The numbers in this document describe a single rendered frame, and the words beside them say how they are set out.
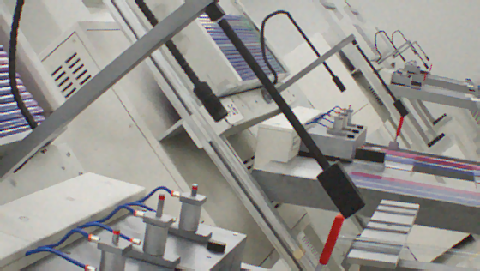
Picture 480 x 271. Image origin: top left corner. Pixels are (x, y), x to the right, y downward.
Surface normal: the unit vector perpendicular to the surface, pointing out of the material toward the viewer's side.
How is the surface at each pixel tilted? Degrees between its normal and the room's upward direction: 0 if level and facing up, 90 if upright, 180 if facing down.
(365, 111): 90
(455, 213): 90
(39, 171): 90
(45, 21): 90
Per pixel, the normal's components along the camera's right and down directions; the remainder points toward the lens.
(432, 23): -0.25, 0.11
